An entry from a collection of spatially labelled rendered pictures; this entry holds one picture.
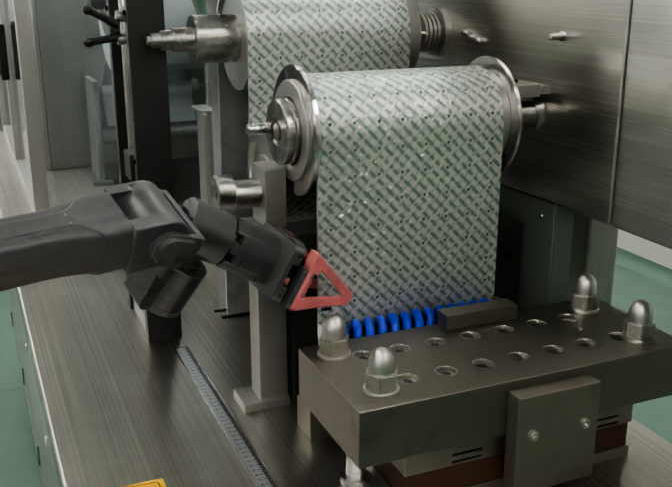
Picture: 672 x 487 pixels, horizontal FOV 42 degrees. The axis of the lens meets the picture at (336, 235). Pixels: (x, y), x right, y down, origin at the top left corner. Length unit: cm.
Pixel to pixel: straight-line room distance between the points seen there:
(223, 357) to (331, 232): 35
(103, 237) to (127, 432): 34
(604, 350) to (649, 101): 27
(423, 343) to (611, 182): 29
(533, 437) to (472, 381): 8
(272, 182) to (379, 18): 32
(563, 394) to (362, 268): 26
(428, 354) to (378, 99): 28
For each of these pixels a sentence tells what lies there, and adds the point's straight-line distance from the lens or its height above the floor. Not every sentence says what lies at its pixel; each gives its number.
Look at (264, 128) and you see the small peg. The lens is 100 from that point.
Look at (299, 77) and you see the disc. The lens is 97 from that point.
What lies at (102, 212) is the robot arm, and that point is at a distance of 84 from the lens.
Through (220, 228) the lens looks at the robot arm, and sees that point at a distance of 90.
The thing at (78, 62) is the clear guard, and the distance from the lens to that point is 192.
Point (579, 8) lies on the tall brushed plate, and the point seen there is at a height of 138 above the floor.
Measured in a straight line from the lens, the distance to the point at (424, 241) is 103.
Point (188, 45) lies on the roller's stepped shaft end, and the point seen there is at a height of 133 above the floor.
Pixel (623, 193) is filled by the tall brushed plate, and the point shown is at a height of 118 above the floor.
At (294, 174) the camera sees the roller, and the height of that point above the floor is 120.
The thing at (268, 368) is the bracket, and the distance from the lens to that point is 110.
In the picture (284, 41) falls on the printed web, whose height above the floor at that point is 133.
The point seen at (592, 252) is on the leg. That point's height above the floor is 102.
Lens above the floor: 143
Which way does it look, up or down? 17 degrees down
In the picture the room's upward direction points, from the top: straight up
